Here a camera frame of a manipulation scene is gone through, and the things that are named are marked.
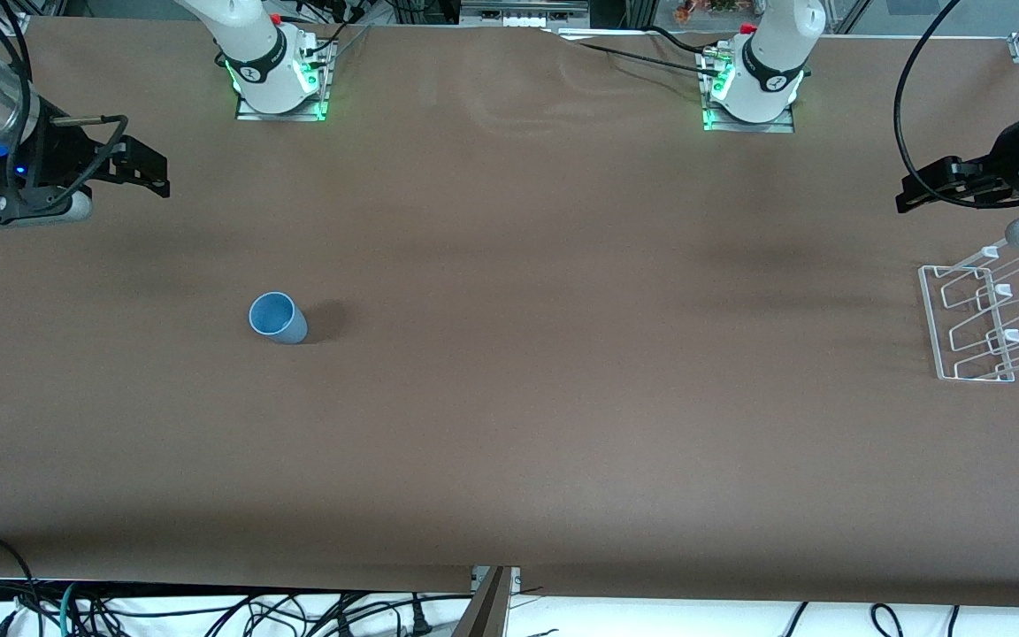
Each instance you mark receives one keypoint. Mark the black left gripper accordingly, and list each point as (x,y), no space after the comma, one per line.
(1009,157)

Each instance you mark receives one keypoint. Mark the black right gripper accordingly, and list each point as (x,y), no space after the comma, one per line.
(57,149)

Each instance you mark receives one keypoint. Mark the blue plastic cup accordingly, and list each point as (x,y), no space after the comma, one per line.
(279,320)

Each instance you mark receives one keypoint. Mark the white power strip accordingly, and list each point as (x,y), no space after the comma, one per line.
(523,16)

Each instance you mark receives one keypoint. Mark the brown table cover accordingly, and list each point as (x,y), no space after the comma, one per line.
(509,425)

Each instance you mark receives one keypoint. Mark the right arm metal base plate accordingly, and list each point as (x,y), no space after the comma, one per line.
(319,97)

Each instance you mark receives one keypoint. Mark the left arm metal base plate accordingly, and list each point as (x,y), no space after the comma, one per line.
(713,122)

